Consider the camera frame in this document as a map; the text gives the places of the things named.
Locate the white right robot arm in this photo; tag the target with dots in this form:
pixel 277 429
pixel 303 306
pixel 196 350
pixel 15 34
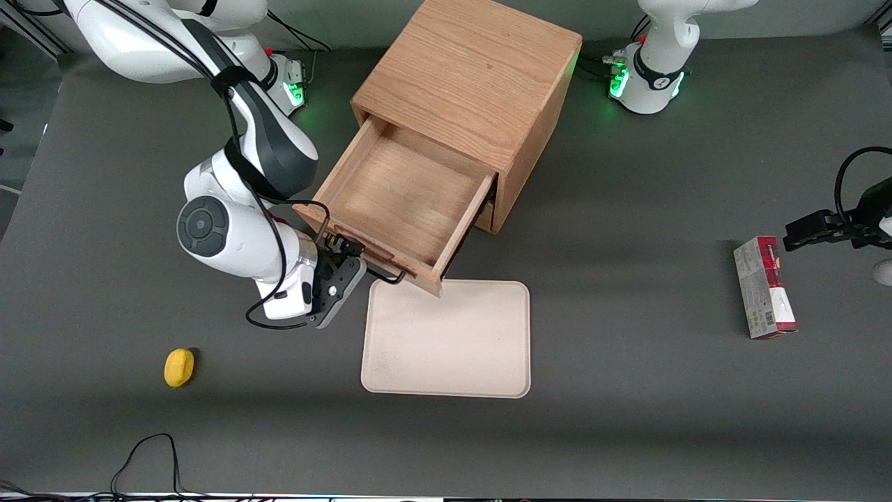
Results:
pixel 244 237

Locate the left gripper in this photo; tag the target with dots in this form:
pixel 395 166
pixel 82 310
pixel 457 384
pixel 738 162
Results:
pixel 868 224

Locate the red and grey carton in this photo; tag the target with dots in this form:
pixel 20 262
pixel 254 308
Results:
pixel 764 286

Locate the cream rectangular plastic tray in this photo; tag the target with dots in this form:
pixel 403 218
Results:
pixel 446 341

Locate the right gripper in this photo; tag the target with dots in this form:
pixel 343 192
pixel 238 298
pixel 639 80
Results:
pixel 339 245

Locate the grey metal frame rail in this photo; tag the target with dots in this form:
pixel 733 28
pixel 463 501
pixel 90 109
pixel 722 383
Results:
pixel 35 28

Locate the wooden drawer cabinet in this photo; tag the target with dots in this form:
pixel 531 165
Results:
pixel 481 77

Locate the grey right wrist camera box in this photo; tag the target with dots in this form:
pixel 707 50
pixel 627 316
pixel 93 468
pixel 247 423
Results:
pixel 338 289

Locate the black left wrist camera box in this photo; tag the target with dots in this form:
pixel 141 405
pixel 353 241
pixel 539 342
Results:
pixel 877 199

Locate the yellow lemon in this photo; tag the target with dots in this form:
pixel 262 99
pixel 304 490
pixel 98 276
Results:
pixel 178 367

